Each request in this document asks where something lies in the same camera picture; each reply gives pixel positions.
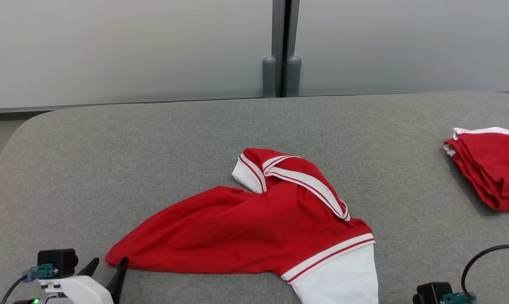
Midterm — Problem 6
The grey metal partition post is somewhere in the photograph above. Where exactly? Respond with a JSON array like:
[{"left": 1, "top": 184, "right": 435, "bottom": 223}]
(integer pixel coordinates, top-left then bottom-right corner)
[{"left": 262, "top": 0, "right": 302, "bottom": 98}]

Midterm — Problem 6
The black camera cable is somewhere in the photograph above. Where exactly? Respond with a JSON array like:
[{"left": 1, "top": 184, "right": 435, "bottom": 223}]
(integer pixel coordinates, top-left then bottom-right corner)
[
  {"left": 0, "top": 274, "right": 27, "bottom": 304},
  {"left": 461, "top": 244, "right": 509, "bottom": 296}
]

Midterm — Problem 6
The black right camera cable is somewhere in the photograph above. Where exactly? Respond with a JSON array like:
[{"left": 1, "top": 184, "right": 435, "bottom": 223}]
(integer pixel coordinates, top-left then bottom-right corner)
[{"left": 461, "top": 244, "right": 509, "bottom": 296}]

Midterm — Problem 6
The teal camera connector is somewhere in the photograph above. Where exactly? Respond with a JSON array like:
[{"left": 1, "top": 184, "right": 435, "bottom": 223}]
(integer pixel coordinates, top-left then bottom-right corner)
[
  {"left": 442, "top": 291, "right": 477, "bottom": 304},
  {"left": 22, "top": 263, "right": 55, "bottom": 283}
]

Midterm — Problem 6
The black left camera cable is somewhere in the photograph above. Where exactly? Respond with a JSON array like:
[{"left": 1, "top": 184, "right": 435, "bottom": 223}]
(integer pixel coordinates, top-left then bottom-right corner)
[{"left": 0, "top": 274, "right": 27, "bottom": 304}]

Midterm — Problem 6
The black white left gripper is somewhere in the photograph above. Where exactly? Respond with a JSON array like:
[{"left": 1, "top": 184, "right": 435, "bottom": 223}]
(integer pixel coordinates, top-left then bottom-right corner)
[{"left": 39, "top": 257, "right": 129, "bottom": 304}]

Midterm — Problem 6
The red garment with white trim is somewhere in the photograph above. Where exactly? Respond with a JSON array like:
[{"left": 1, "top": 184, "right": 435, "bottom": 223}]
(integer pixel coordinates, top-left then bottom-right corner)
[{"left": 444, "top": 127, "right": 509, "bottom": 212}]

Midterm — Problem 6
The teal left camera connector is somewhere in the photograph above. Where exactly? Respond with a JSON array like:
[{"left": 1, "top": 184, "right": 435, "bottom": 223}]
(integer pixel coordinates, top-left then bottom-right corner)
[{"left": 22, "top": 263, "right": 55, "bottom": 283}]

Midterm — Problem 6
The teal right camera connector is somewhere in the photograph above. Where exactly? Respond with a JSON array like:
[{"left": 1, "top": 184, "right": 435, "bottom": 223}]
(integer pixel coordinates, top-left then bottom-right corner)
[{"left": 442, "top": 291, "right": 477, "bottom": 304}]

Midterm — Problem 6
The red jersey with white sleeves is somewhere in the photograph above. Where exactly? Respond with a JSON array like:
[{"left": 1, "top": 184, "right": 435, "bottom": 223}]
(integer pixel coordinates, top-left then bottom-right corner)
[{"left": 106, "top": 148, "right": 379, "bottom": 304}]

